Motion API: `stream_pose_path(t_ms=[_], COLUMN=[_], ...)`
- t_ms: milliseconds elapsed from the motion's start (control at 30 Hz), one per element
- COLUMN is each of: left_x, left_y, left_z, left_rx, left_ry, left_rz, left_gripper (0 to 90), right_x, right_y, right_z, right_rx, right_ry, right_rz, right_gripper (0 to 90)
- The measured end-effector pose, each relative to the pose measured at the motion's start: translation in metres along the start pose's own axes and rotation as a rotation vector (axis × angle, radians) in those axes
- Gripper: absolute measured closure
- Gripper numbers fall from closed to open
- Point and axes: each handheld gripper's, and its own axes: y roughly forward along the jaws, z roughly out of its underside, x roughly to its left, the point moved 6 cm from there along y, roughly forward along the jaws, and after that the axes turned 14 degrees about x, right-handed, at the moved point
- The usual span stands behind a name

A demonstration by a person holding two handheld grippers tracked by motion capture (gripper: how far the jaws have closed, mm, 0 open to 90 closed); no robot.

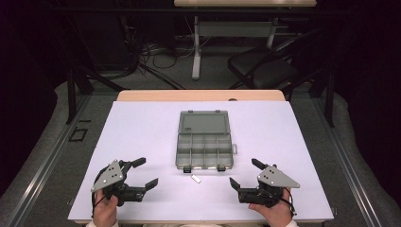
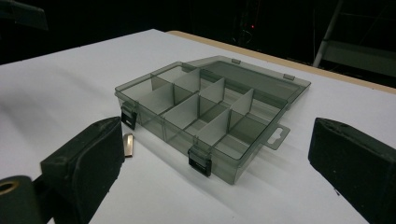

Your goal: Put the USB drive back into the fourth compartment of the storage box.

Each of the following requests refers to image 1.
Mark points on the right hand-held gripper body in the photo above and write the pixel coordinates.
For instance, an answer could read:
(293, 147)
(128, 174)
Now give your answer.
(276, 179)

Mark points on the clear grey compartment box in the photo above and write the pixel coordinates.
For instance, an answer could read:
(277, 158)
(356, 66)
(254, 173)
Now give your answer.
(204, 148)

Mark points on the white board table cover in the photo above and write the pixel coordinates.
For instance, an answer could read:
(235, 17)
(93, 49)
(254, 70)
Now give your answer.
(265, 135)

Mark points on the black metal stand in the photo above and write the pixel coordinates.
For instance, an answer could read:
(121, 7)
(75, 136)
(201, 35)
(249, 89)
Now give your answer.
(72, 94)
(329, 101)

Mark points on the person's left hand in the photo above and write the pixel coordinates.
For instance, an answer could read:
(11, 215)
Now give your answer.
(105, 211)

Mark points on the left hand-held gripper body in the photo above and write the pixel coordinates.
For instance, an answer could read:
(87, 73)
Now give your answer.
(108, 177)

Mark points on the metal floor rail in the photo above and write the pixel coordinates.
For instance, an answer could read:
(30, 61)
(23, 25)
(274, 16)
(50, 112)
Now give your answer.
(350, 167)

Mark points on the small white piece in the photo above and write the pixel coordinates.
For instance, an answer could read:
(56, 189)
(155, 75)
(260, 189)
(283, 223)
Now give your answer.
(195, 179)

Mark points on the person's right hand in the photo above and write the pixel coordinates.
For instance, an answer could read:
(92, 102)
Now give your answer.
(277, 215)

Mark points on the black chair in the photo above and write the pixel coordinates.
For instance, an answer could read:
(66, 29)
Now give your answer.
(268, 69)

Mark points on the wooden desk with white legs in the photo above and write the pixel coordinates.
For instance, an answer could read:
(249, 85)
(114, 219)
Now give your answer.
(233, 30)

